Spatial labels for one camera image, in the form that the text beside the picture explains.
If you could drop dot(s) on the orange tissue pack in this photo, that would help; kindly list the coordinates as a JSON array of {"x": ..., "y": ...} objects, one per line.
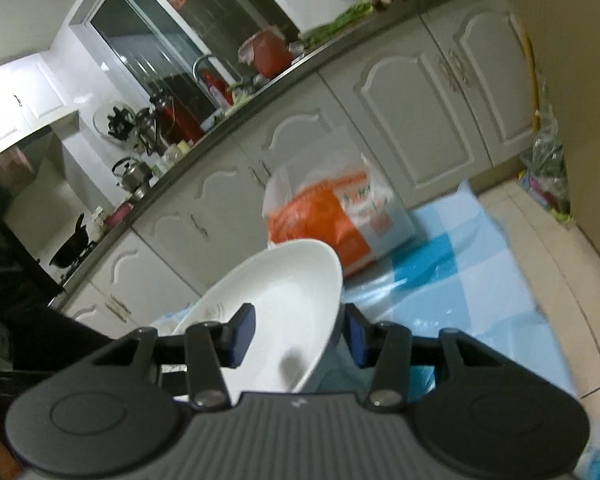
[{"x": 342, "y": 200}]

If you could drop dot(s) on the white upper cabinets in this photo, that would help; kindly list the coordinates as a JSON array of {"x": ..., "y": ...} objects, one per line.
[{"x": 30, "y": 98}]

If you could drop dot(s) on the range hood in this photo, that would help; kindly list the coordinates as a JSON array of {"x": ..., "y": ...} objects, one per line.
[{"x": 33, "y": 179}]

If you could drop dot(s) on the blue checkered plastic tablecloth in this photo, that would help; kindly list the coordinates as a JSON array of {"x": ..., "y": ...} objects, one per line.
[{"x": 457, "y": 272}]

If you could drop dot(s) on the black wok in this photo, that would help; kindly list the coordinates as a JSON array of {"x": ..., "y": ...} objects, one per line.
[{"x": 75, "y": 247}]

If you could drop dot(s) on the pink small bowl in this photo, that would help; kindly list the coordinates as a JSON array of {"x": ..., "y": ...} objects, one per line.
[{"x": 116, "y": 217}]

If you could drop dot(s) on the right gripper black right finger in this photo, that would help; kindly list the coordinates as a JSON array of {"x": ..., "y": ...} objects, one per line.
[{"x": 384, "y": 347}]

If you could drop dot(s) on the steel kettle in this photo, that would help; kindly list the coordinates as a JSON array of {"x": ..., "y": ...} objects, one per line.
[{"x": 132, "y": 173}]

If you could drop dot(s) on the white floral plate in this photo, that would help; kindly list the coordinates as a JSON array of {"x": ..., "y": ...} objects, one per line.
[{"x": 295, "y": 289}]

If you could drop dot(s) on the round glass lid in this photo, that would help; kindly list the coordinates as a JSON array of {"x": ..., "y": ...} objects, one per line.
[{"x": 114, "y": 121}]

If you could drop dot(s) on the white lower kitchen cabinets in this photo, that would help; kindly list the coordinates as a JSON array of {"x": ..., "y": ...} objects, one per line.
[{"x": 433, "y": 92}]

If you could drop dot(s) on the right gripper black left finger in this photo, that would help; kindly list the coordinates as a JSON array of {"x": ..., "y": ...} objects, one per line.
[{"x": 210, "y": 347}]

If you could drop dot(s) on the glass french press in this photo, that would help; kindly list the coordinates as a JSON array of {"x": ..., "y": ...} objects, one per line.
[{"x": 147, "y": 132}]

